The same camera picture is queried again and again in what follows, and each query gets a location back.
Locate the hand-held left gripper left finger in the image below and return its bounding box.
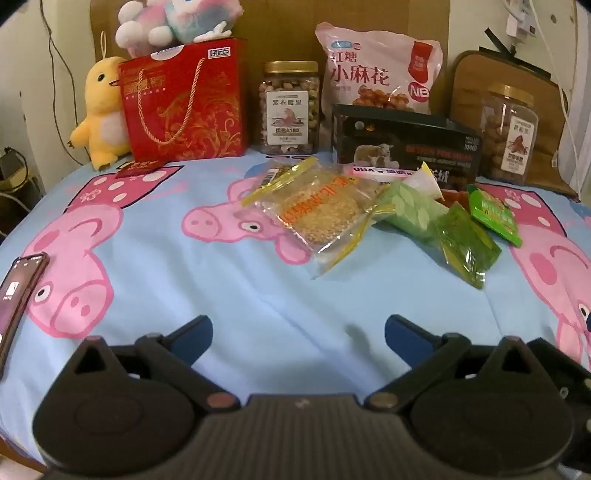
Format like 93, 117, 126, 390
51, 315, 242, 412

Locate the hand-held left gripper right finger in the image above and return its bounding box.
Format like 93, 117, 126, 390
365, 315, 550, 412

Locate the dark green snack packet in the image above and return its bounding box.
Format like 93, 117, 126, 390
434, 203, 502, 291

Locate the light green snack packet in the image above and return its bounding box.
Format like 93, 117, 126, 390
376, 181, 446, 243

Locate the red snack packet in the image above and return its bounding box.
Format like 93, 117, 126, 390
438, 188, 469, 208

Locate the bright green small packet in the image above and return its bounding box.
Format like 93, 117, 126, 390
466, 184, 523, 247

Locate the clear yellow snack packet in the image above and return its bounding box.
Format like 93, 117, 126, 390
241, 157, 393, 280

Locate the white snack packet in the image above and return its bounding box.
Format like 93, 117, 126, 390
406, 167, 444, 199

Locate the black cardboard box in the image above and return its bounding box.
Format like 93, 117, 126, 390
331, 104, 483, 190

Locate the pig print blanket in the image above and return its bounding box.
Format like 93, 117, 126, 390
0, 152, 591, 462

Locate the small red card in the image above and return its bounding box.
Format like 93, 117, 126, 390
115, 159, 168, 178

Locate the black smartphone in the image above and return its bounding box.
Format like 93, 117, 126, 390
0, 253, 51, 379

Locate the red gift bag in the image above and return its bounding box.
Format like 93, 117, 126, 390
117, 38, 247, 162

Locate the pecan jar with gold lid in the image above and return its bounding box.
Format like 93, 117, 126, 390
480, 83, 540, 182

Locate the yellow plush duck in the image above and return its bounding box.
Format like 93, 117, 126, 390
69, 31, 132, 171

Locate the black power adapter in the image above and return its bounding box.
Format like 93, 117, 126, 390
0, 148, 29, 183

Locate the cashew jar with gold lid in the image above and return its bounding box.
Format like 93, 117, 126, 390
259, 61, 321, 155

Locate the brown seat cushion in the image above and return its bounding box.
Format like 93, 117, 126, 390
450, 50, 583, 200

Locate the large pink snack bag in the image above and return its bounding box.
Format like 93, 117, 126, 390
315, 22, 444, 116

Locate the black tape strip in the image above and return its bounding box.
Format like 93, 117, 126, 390
484, 28, 513, 52

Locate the pink and blue plush toy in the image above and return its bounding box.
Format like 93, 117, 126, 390
115, 0, 245, 58

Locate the white power strip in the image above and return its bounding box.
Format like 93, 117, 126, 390
505, 0, 539, 38

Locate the white cable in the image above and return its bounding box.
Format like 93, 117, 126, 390
551, 37, 583, 190

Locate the black cable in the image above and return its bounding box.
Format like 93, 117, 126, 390
39, 0, 93, 167

